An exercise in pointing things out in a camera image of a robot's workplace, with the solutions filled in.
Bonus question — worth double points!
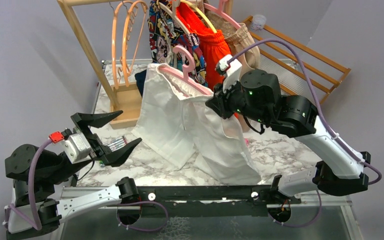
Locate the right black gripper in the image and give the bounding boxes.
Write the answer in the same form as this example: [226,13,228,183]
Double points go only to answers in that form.
[206,75,270,126]

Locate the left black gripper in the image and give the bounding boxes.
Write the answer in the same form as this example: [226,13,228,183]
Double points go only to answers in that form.
[47,111,143,185]

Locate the white shorts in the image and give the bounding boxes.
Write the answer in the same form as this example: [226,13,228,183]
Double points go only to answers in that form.
[132,63,261,185]

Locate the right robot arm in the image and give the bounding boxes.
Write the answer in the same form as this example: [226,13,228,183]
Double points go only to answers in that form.
[206,69,371,204]

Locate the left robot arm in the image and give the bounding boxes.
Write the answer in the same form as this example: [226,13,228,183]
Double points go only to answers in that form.
[3,110,141,240]

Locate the orange shorts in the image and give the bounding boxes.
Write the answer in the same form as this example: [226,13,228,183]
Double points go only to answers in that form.
[176,2,231,90]

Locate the orange hanger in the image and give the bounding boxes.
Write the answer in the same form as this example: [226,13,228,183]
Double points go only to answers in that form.
[121,0,148,87]
[111,0,133,90]

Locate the beige shorts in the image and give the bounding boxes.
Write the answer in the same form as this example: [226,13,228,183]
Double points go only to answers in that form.
[205,3,262,133]

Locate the yellow hanger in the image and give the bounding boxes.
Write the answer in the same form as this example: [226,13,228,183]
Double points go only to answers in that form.
[180,0,217,34]

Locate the comic print shorts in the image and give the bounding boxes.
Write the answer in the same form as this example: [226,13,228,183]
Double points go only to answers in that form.
[147,0,209,87]

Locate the pink hanger with beige shorts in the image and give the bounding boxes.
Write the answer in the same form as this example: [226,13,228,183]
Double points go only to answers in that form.
[203,0,241,29]

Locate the wooden hanger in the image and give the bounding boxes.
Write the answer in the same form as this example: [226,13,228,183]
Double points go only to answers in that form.
[156,0,190,34]

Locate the marker pen pack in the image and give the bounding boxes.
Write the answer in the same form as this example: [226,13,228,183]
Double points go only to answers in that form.
[99,135,128,168]

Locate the wooden clothes rack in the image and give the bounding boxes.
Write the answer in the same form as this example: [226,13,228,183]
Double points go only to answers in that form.
[57,0,234,130]

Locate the wooden slatted rack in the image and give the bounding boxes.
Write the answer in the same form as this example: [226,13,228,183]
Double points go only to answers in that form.
[243,15,351,104]

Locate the clear plastic cup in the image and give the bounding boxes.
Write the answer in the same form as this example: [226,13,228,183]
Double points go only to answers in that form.
[250,14,267,31]

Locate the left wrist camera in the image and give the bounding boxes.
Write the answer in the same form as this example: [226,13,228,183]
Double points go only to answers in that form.
[61,133,92,164]

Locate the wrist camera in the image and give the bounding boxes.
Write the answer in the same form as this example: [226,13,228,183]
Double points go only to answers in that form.
[61,133,92,164]
[215,54,242,93]

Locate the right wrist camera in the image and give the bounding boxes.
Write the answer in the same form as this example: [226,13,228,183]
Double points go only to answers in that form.
[215,54,242,93]

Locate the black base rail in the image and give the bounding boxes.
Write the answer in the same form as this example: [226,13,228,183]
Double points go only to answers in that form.
[116,185,286,225]

